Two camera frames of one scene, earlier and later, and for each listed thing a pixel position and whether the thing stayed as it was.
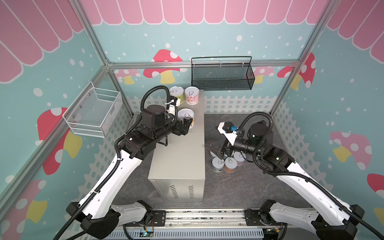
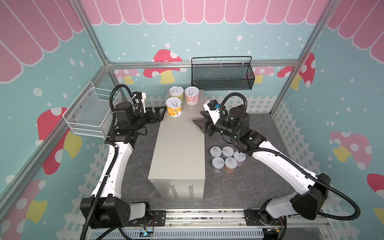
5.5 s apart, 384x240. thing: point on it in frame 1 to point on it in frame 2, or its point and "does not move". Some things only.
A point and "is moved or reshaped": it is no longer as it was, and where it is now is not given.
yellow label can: x=186 y=113 is moved or reshaped
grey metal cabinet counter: x=177 y=171 does not move
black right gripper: x=227 y=148 to x=208 y=128
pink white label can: x=239 y=157 does not move
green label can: x=177 y=92 does not move
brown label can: x=230 y=164 does not move
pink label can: x=192 y=95 does not move
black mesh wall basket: x=221 y=73 does not move
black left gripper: x=178 y=131 to x=159 y=118
